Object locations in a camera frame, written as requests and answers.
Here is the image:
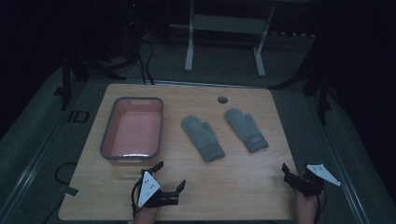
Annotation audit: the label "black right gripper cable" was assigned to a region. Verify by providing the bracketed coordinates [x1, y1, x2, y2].
[315, 186, 327, 224]

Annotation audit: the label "black rectangular frame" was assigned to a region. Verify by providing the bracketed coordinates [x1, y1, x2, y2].
[67, 109, 91, 123]

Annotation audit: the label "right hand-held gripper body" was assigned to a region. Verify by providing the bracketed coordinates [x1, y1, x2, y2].
[290, 163, 342, 198]

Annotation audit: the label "grey mitten with label patch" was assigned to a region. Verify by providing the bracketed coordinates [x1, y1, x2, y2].
[223, 107, 270, 154]

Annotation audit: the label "person's right hand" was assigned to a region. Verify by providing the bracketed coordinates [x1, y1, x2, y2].
[294, 189, 322, 224]

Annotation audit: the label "black floor cables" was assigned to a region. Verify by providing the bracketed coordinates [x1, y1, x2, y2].
[135, 38, 156, 86]

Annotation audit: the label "person's left hand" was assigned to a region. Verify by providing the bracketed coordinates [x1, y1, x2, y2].
[134, 203, 162, 224]

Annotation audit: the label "looped black cable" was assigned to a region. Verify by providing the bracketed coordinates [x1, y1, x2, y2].
[53, 161, 78, 186]

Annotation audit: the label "black stand leg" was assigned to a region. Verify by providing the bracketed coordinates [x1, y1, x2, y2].
[302, 69, 333, 126]

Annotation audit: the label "white metal stand frame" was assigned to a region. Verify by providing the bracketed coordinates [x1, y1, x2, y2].
[183, 0, 276, 78]

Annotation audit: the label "black tripod stand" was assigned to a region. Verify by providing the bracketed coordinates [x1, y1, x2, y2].
[52, 52, 127, 112]

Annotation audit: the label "plain grey mitten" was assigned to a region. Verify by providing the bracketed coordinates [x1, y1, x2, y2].
[180, 114, 226, 164]

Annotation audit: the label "small grey flat tag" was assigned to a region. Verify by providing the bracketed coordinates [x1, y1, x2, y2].
[58, 185, 80, 198]

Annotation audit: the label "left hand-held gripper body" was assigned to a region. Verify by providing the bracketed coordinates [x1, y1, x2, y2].
[135, 170, 180, 209]

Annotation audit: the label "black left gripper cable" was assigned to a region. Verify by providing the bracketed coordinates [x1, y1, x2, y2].
[131, 176, 145, 219]

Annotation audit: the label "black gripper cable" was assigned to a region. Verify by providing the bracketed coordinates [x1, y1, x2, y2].
[131, 176, 145, 219]
[315, 186, 327, 224]

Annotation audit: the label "pink basin with grey rim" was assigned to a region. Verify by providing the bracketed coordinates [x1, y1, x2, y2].
[99, 96, 165, 167]

